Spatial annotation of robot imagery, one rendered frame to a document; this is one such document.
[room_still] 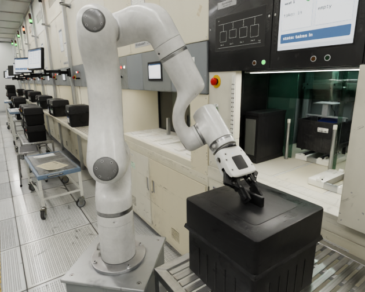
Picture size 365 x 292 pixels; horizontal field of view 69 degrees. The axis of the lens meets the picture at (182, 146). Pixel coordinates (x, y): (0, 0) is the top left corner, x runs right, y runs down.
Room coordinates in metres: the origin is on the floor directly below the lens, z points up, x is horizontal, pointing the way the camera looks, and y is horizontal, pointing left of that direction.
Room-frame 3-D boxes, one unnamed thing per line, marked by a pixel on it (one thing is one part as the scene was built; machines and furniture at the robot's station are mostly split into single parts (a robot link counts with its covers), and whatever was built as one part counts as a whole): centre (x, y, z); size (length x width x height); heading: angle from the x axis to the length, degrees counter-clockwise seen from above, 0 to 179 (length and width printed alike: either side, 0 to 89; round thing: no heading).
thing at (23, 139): (4.32, 2.46, 0.24); 0.94 x 0.53 x 0.48; 34
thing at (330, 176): (1.15, -0.74, 0.89); 0.22 x 0.21 x 0.04; 125
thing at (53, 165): (2.76, 1.44, 0.47); 0.31 x 0.23 x 0.02; 56
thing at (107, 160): (0.78, 0.23, 1.31); 0.16 x 0.12 x 0.50; 8
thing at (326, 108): (1.55, -0.85, 1.06); 0.24 x 0.20 x 0.32; 35
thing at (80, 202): (2.92, 1.52, 0.24); 0.97 x 0.52 x 0.48; 37
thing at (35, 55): (3.72, 1.76, 1.59); 0.50 x 0.41 x 0.36; 125
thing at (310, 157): (1.55, -0.85, 0.89); 0.22 x 0.21 x 0.04; 125
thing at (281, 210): (0.71, -0.20, 0.98); 0.29 x 0.29 x 0.13; 34
